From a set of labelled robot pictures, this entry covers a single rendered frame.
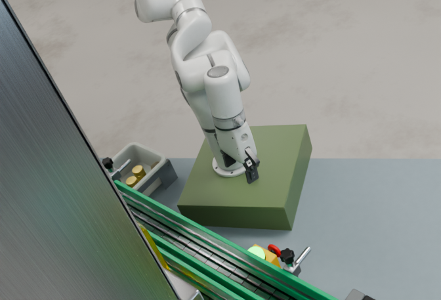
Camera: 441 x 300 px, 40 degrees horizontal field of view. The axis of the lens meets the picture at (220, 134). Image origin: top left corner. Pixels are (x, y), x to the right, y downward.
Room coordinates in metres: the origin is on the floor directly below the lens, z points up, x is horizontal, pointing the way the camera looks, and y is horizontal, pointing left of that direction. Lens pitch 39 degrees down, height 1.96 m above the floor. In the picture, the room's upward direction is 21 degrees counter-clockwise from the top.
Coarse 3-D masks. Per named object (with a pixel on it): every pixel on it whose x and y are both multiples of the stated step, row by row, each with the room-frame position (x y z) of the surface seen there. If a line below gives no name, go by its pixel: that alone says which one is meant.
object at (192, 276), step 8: (160, 248) 0.94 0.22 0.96; (168, 256) 0.90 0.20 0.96; (168, 264) 0.93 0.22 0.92; (176, 264) 0.88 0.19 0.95; (184, 264) 0.87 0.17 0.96; (176, 272) 0.91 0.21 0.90; (184, 272) 0.87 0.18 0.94; (192, 272) 0.84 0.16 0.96; (200, 272) 0.83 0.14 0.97; (184, 280) 0.89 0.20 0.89; (192, 280) 0.86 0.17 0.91; (200, 280) 0.82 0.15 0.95; (208, 280) 0.80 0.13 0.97; (200, 288) 0.84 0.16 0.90; (208, 288) 0.82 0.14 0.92; (216, 288) 0.78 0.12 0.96; (224, 288) 0.77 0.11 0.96; (216, 296) 0.80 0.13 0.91; (224, 296) 0.77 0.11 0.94; (232, 296) 0.74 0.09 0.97
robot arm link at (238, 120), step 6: (240, 114) 1.08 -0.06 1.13; (216, 120) 1.09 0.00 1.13; (222, 120) 1.08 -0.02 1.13; (228, 120) 1.07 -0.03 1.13; (234, 120) 1.07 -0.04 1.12; (240, 120) 1.06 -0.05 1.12; (216, 126) 1.09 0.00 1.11; (222, 126) 1.08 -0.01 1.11; (228, 126) 1.07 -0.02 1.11; (234, 126) 1.07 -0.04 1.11
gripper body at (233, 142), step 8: (216, 128) 1.13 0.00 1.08; (232, 128) 1.07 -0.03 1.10; (240, 128) 1.07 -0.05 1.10; (248, 128) 1.07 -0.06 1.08; (224, 136) 1.09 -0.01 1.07; (232, 136) 1.07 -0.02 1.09; (240, 136) 1.06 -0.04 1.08; (248, 136) 1.06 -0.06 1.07; (224, 144) 1.10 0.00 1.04; (232, 144) 1.07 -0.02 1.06; (240, 144) 1.06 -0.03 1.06; (248, 144) 1.06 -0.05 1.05; (232, 152) 1.08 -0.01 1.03; (240, 152) 1.05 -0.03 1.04; (256, 152) 1.07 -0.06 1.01; (240, 160) 1.05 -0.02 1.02
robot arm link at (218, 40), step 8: (176, 32) 1.43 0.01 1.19; (216, 32) 1.37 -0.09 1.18; (224, 32) 1.37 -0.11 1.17; (208, 40) 1.35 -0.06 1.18; (216, 40) 1.34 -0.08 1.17; (224, 40) 1.33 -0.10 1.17; (200, 48) 1.34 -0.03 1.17; (208, 48) 1.33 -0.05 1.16; (216, 48) 1.33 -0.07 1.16; (224, 48) 1.31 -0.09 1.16; (232, 48) 1.30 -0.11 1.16; (192, 56) 1.33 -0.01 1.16; (240, 56) 1.28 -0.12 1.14; (240, 64) 1.24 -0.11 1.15; (240, 72) 1.22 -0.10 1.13; (248, 72) 1.24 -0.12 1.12; (240, 80) 1.22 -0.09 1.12; (248, 80) 1.22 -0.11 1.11; (240, 88) 1.22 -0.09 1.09
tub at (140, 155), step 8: (128, 144) 1.51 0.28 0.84; (136, 144) 1.49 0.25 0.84; (120, 152) 1.49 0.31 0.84; (128, 152) 1.49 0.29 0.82; (136, 152) 1.50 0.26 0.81; (144, 152) 1.46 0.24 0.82; (152, 152) 1.43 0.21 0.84; (112, 160) 1.46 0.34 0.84; (120, 160) 1.47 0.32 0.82; (136, 160) 1.50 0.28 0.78; (144, 160) 1.48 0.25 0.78; (152, 160) 1.44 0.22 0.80; (160, 160) 1.40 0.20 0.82; (128, 168) 1.47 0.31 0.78; (144, 168) 1.46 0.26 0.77; (128, 176) 1.45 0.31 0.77; (136, 184) 1.31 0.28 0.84
